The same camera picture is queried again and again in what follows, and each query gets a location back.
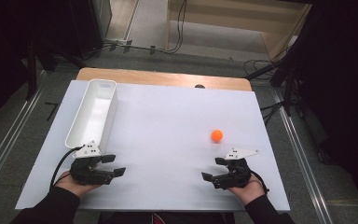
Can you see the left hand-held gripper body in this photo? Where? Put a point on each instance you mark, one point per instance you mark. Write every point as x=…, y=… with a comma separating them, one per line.
x=85, y=174

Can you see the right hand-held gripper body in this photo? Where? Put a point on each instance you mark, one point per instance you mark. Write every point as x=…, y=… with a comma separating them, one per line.
x=234, y=174

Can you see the orange ball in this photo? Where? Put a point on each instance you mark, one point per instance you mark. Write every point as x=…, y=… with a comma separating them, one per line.
x=217, y=136

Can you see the white plastic bin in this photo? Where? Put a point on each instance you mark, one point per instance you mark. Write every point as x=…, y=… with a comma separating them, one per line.
x=93, y=115

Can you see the person's left hand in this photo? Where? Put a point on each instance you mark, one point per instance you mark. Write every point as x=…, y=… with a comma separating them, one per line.
x=71, y=185

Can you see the person's right hand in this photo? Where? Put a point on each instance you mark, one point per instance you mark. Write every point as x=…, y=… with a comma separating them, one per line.
x=248, y=189

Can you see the person's dark clothing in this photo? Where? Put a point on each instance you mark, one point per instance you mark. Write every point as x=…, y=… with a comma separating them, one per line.
x=167, y=218

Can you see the small dark round object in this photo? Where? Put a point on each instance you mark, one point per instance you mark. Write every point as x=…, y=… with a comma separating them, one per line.
x=199, y=86

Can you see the wooden table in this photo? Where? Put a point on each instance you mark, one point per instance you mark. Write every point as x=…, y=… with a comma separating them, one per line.
x=155, y=77

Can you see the wooden shelf unit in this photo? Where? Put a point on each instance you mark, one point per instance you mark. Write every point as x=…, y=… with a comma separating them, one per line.
x=230, y=18

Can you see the dark curtain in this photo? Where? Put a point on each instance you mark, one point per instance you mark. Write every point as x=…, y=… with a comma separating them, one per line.
x=345, y=77
x=18, y=37

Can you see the metal floor rail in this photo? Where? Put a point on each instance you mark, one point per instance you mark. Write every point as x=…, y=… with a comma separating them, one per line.
x=12, y=140
x=304, y=161

